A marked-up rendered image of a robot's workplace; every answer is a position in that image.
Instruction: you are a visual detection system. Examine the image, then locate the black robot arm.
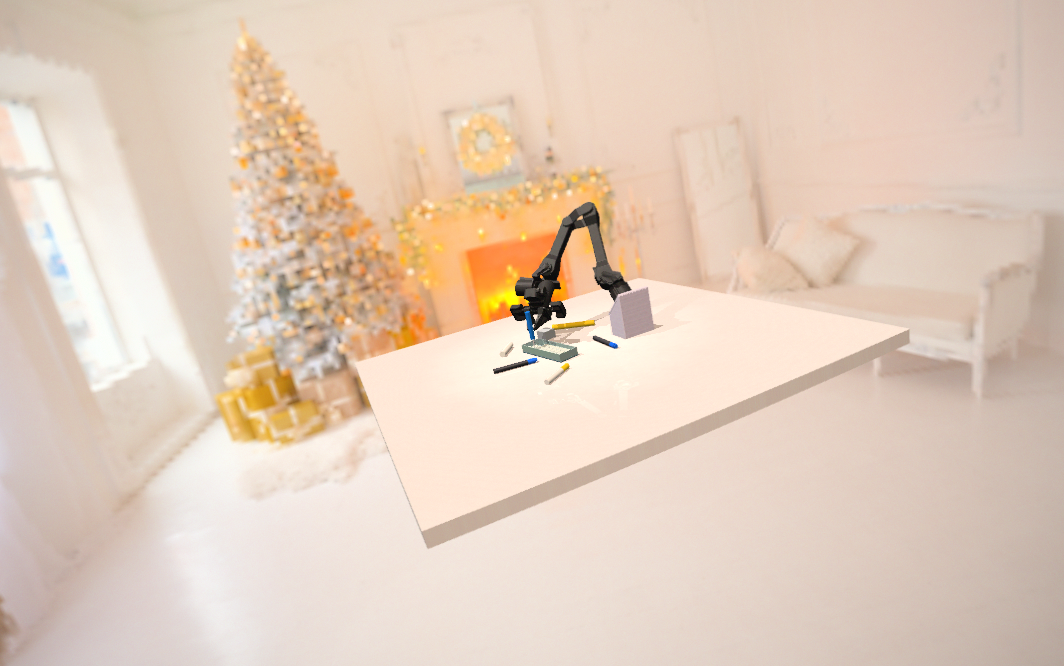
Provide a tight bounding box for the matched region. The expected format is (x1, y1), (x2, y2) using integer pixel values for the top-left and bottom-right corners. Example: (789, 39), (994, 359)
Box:
(515, 202), (632, 306)

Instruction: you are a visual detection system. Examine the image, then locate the grey keyboard with keys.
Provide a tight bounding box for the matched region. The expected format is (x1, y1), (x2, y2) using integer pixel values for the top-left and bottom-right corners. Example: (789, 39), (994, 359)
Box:
(521, 338), (578, 363)

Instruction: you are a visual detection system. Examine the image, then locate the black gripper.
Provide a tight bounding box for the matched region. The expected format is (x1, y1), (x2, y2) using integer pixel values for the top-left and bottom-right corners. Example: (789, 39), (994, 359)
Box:
(510, 292), (567, 331)

